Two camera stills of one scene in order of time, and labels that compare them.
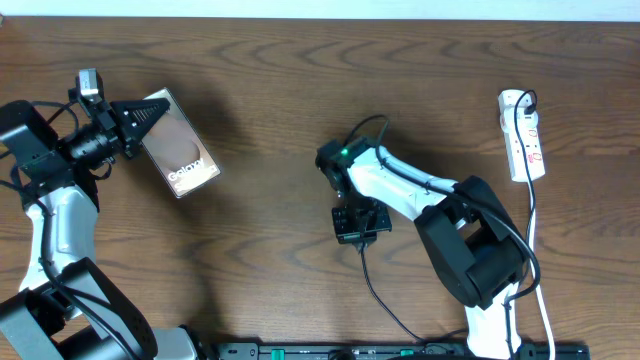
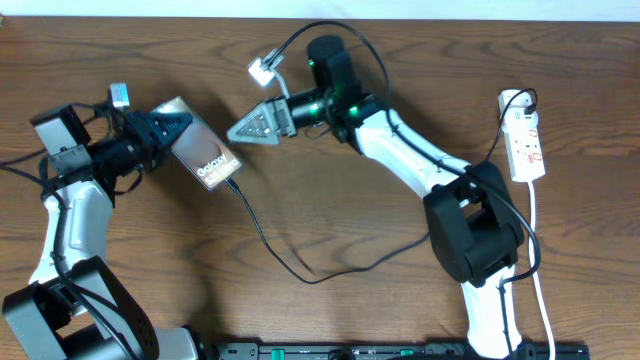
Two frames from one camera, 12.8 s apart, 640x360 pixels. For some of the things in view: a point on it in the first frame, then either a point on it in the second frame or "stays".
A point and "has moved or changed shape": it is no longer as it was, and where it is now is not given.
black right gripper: x=346 y=235 to x=277 y=119
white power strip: x=530 y=141 stays
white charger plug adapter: x=525 y=121 stays
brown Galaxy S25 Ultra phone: x=175 y=148 has moved or changed shape
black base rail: x=541 y=350 stays
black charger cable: x=530 y=109 to x=361 y=273
